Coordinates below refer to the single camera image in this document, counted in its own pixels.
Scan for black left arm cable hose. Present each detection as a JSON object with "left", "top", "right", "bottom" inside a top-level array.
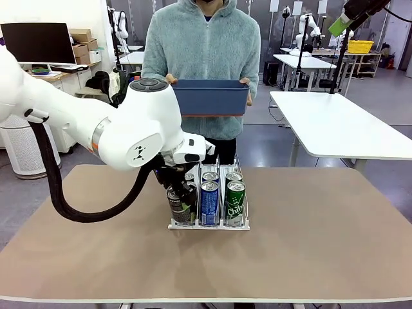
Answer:
[{"left": 27, "top": 111, "right": 167, "bottom": 223}]

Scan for white rounded table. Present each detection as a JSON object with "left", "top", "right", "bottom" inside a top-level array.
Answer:
[{"left": 268, "top": 91, "right": 412, "bottom": 168}]

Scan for black computer monitor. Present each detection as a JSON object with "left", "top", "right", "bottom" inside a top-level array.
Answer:
[{"left": 0, "top": 22, "right": 77, "bottom": 66}]

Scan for clear white can dispenser rack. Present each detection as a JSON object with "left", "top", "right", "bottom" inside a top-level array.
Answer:
[{"left": 167, "top": 153, "right": 252, "bottom": 232}]

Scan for black computer tower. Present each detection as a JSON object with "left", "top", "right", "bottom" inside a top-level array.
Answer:
[{"left": 263, "top": 61, "right": 280, "bottom": 86}]

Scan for person's black trousers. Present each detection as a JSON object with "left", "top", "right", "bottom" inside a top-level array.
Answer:
[{"left": 203, "top": 136, "right": 238, "bottom": 165}]

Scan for person's left hand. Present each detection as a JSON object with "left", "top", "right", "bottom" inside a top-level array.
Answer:
[{"left": 239, "top": 77, "right": 254, "bottom": 107}]

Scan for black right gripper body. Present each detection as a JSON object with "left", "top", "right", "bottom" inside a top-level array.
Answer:
[{"left": 347, "top": 0, "right": 392, "bottom": 17}]

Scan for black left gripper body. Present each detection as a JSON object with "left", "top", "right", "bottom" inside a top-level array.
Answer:
[{"left": 156, "top": 153, "right": 194, "bottom": 189}]

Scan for white background work table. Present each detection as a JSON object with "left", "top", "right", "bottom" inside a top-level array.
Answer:
[{"left": 272, "top": 53, "right": 337, "bottom": 93}]

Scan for person's left forearm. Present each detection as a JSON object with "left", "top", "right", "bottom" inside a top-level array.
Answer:
[{"left": 246, "top": 57, "right": 261, "bottom": 97}]

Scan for blue bin with orange handles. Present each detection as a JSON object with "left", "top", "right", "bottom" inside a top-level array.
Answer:
[{"left": 171, "top": 79, "right": 251, "bottom": 118}]

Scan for white perforated air purifier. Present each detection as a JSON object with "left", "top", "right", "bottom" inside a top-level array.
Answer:
[{"left": 0, "top": 114, "right": 62, "bottom": 180}]

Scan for black backpack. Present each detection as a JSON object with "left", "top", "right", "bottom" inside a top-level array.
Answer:
[{"left": 85, "top": 71, "right": 112, "bottom": 97}]

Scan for blue Pocari Sweat can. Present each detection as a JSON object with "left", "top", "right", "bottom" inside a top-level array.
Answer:
[
  {"left": 200, "top": 180, "right": 220, "bottom": 226},
  {"left": 201, "top": 171, "right": 221, "bottom": 184}
]

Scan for black camera stand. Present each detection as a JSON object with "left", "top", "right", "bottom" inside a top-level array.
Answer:
[{"left": 318, "top": 27, "right": 353, "bottom": 95}]

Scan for person's right forearm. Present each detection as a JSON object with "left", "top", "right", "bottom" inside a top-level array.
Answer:
[{"left": 141, "top": 59, "right": 170, "bottom": 85}]

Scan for yellow plastic basket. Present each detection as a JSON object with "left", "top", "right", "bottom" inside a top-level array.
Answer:
[{"left": 348, "top": 39, "right": 375, "bottom": 54}]

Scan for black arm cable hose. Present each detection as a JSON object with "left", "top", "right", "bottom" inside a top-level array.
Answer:
[
  {"left": 382, "top": 5, "right": 412, "bottom": 23},
  {"left": 27, "top": 111, "right": 167, "bottom": 223}
]

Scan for person's light blue fleece torso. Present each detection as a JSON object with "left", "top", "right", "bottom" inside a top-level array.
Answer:
[{"left": 141, "top": 0, "right": 261, "bottom": 142}]

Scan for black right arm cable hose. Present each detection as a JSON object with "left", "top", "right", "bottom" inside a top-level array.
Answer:
[{"left": 382, "top": 5, "right": 412, "bottom": 23}]

